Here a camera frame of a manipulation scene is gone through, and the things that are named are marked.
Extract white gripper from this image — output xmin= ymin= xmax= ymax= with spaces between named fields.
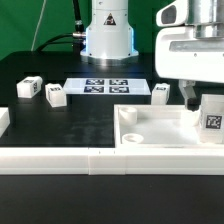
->
xmin=155 ymin=26 xmax=224 ymax=110

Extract white obstacle fence wall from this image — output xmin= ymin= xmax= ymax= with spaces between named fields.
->
xmin=0 ymin=107 xmax=224 ymax=176

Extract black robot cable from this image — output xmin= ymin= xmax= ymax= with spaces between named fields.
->
xmin=34 ymin=0 xmax=88 ymax=53

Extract white square tabletop panel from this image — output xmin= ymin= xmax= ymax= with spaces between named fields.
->
xmin=114 ymin=105 xmax=224 ymax=148

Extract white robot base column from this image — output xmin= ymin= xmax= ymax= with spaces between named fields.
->
xmin=80 ymin=0 xmax=139 ymax=66

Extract white marker base plate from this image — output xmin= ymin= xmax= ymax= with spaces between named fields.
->
xmin=63 ymin=78 xmax=151 ymax=96

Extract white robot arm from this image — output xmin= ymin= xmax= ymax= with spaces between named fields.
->
xmin=155 ymin=0 xmax=224 ymax=109

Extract white thin cable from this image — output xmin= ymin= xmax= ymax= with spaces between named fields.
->
xmin=30 ymin=0 xmax=48 ymax=52

